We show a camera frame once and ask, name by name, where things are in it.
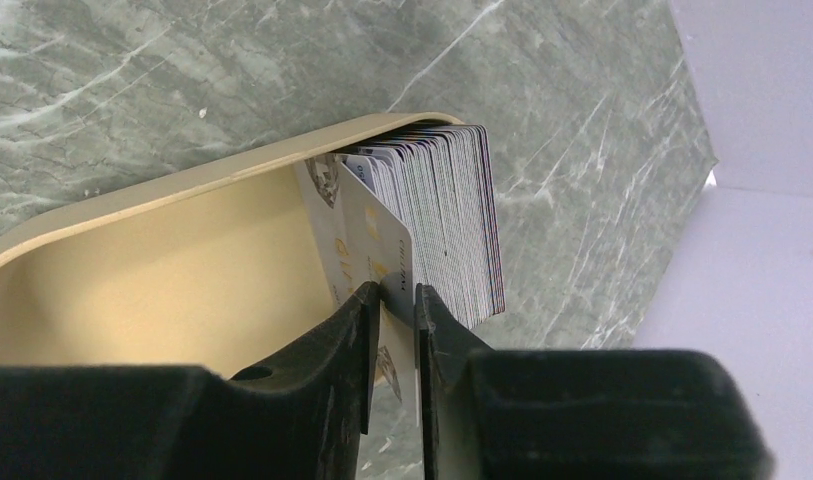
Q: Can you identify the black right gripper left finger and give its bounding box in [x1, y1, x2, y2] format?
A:
[0, 282, 380, 479]

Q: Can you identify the beige oval tray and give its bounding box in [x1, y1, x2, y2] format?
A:
[0, 112, 453, 377]

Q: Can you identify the stack of credit cards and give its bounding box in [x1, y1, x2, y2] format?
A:
[339, 122, 506, 329]

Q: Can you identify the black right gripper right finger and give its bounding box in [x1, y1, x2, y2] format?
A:
[414, 285, 774, 479]

